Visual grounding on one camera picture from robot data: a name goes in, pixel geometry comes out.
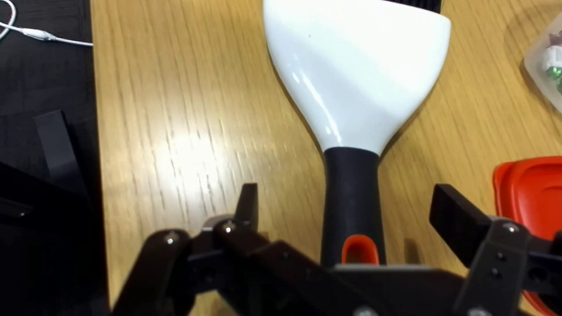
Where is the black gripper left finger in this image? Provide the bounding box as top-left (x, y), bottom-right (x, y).
top-left (110, 181), bottom-right (352, 316)

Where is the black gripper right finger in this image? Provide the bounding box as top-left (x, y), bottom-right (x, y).
top-left (428, 183), bottom-right (562, 316)

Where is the red plastic lid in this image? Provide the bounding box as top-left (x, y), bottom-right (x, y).
top-left (491, 156), bottom-right (562, 316)

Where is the green white wrapped sweet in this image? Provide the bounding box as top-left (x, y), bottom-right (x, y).
top-left (540, 42), bottom-right (562, 95)

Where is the white floor cable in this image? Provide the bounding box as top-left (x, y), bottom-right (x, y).
top-left (0, 0), bottom-right (94, 49)

